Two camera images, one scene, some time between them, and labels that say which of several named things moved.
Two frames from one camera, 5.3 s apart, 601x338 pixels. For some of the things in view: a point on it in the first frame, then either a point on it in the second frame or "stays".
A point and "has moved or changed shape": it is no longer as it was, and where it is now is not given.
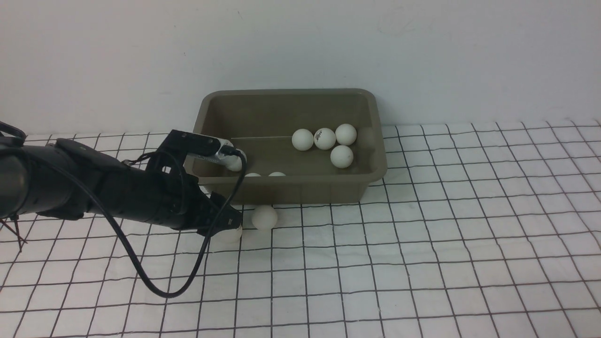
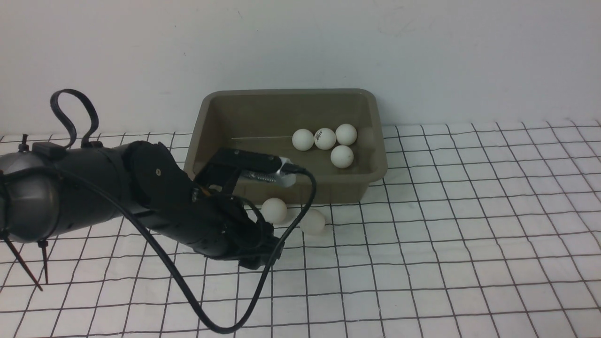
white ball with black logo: x=227 y=239 has moved or changed shape
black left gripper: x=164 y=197 → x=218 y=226
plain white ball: x=342 y=157 stays
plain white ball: x=345 y=134 stays
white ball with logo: x=325 y=138 stays
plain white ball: x=302 y=140 stays
